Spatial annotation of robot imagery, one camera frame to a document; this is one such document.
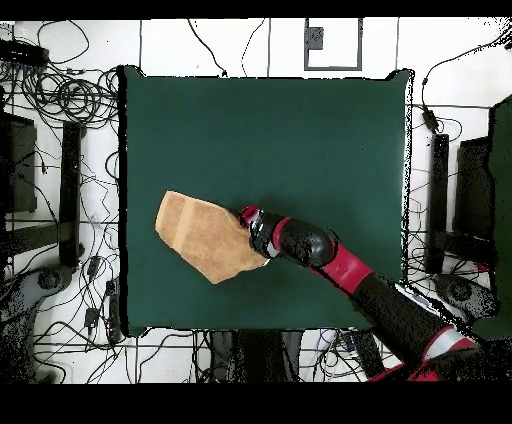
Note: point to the orange terry towel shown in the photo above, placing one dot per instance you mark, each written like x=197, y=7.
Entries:
x=208, y=236

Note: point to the dark green table cloth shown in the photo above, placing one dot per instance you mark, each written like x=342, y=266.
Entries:
x=180, y=140

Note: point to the narrow black power strip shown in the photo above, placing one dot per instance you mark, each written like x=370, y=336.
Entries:
x=114, y=312

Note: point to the dark grey square plate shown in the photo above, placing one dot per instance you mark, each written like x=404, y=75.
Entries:
x=315, y=38

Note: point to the black power adapter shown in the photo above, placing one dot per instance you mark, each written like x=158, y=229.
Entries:
x=430, y=120
x=91, y=317

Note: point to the dark wheeled stand base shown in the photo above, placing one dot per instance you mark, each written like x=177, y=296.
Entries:
x=460, y=292
x=50, y=278

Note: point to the black box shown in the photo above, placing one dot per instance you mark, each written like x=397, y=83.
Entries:
x=476, y=188
x=22, y=168

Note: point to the green fabric cover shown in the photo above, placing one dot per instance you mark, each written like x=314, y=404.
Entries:
x=504, y=200

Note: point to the long black power strip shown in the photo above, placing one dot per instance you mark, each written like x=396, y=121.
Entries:
x=24, y=52

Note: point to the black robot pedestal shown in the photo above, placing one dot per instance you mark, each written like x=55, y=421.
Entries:
x=256, y=356

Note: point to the grey floor frame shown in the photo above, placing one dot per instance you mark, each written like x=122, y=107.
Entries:
x=306, y=60

